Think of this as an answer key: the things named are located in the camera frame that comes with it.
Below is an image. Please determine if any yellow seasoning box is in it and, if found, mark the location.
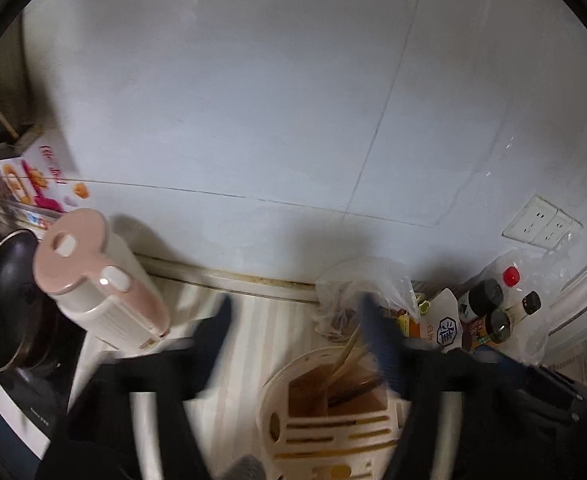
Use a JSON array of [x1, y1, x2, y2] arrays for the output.
[[397, 310, 421, 338]]

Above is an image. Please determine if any orange seasoning box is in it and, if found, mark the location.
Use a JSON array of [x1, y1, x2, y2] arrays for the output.
[[407, 288, 463, 354]]

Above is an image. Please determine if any striped cat tablecloth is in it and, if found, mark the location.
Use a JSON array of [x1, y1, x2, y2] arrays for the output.
[[69, 276, 330, 479]]

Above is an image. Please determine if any clear plastic bag left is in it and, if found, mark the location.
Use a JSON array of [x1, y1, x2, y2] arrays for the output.
[[313, 257, 420, 342]]

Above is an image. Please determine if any clear plastic bag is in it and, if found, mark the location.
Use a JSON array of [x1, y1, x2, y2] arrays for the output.
[[457, 249, 571, 364], [313, 257, 420, 342]]

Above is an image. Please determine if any beige utensil holder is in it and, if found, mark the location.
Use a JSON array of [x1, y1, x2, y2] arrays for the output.
[[256, 347, 409, 479]]

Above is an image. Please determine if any dark soy sauce bottle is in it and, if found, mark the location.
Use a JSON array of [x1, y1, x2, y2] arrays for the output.
[[458, 278, 511, 351]]

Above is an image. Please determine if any small black cap bottle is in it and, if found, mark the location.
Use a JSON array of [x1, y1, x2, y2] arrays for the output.
[[506, 290, 542, 325]]

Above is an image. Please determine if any clear plastic bag right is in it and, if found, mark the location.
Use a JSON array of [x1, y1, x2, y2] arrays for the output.
[[457, 249, 571, 364]]

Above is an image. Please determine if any grey left slipper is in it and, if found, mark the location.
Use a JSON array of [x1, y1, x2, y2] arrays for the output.
[[220, 454, 266, 480]]

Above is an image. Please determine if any red cap bottle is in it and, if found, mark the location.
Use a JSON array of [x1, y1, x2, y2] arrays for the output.
[[502, 266, 521, 288]]

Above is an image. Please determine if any pink white electric kettle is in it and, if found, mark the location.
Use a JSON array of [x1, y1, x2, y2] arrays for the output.
[[33, 208, 171, 352]]

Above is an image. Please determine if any black induction cooktop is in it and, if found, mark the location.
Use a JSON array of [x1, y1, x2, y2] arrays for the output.
[[0, 324, 85, 458]]

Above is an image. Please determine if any black frying pan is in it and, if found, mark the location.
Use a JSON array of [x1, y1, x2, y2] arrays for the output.
[[0, 230, 44, 372]]

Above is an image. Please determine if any white wall socket left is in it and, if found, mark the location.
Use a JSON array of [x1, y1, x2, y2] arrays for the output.
[[502, 195, 558, 244]]

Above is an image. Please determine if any white wall socket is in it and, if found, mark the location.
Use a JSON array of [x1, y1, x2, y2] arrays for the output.
[[502, 195, 558, 244], [531, 210, 583, 249]]

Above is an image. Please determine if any white wall socket middle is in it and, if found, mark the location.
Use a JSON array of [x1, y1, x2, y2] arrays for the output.
[[531, 210, 583, 249]]

